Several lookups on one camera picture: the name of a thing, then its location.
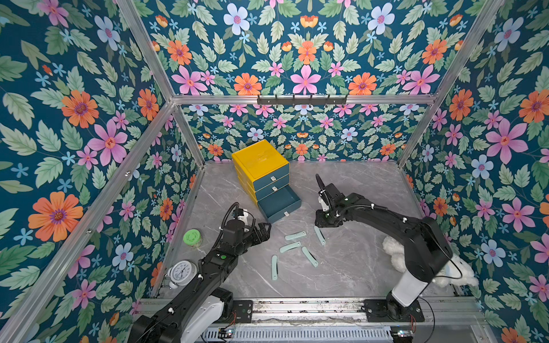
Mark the yellow drawer cabinet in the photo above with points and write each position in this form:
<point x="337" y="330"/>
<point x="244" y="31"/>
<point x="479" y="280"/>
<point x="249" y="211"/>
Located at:
<point x="256" y="161"/>

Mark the white round disc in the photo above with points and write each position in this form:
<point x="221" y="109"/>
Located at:
<point x="181" y="274"/>

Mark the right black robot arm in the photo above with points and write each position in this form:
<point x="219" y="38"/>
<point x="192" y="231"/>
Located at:
<point x="426" y="251"/>

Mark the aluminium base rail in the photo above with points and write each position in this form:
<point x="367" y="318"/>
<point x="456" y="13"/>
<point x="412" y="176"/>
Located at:
<point x="354" y="310"/>

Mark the green lid small jar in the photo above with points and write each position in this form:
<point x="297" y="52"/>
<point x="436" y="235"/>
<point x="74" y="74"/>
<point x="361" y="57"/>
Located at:
<point x="193" y="238"/>

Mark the mint knife diagonal center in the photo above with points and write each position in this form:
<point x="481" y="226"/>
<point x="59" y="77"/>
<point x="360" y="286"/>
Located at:
<point x="310" y="257"/>

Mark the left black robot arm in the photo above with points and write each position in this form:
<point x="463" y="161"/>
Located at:
<point x="202" y="301"/>

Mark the teal top drawer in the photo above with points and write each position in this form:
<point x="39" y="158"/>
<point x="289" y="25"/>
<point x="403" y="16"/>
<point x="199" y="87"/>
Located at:
<point x="271" y="176"/>

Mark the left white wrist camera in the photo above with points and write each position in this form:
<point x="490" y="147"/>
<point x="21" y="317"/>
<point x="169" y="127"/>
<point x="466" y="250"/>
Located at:
<point x="244" y="216"/>

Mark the black hook rail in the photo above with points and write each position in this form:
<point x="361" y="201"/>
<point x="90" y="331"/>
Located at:
<point x="314" y="100"/>

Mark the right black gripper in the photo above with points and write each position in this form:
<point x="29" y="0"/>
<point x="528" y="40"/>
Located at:
<point x="328" y="196"/>

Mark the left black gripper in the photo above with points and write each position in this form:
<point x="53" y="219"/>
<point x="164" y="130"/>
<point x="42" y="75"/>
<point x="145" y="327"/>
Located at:
<point x="263" y="236"/>

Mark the white plush toy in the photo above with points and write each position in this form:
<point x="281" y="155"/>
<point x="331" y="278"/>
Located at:
<point x="453" y="271"/>

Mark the teal bottom drawer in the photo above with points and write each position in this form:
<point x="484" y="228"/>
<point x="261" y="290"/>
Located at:
<point x="279" y="204"/>

